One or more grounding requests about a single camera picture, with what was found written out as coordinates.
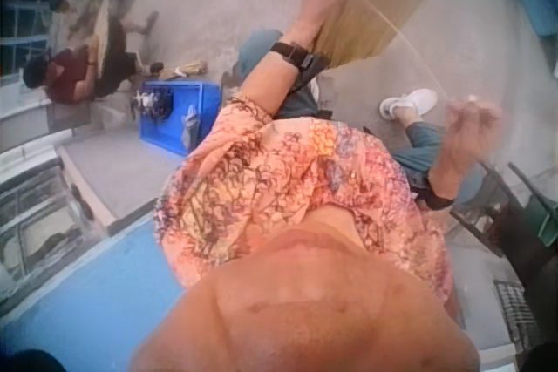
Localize tan woven mat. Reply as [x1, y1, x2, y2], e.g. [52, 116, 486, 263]
[312, 0, 433, 69]

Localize black metal chair frame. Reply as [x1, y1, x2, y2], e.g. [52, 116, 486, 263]
[451, 161, 531, 260]

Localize blue stool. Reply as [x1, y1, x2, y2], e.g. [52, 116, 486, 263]
[457, 165, 487, 210]

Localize blue plastic crate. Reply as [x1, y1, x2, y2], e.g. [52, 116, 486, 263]
[138, 78, 223, 158]

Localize green plastic bin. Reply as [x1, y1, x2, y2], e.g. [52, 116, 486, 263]
[525, 192, 558, 254]

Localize thin tan straw strand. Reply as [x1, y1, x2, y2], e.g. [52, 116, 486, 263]
[344, 0, 454, 107]

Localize person's left hand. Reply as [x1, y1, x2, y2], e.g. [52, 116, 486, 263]
[285, 0, 348, 53]

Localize tan straw bundle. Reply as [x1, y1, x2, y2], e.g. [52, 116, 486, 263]
[159, 59, 208, 80]

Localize glass display case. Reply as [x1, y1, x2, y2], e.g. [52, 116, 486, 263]
[0, 158, 104, 299]

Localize black wire rack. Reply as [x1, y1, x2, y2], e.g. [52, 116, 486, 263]
[493, 279, 544, 349]

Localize person's right hand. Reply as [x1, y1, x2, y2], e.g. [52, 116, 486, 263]
[429, 95, 505, 199]

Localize black wrist band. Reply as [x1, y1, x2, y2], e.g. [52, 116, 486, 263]
[420, 188, 458, 213]
[268, 40, 326, 85]

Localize person's legs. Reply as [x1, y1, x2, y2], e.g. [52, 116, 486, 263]
[237, 30, 446, 193]

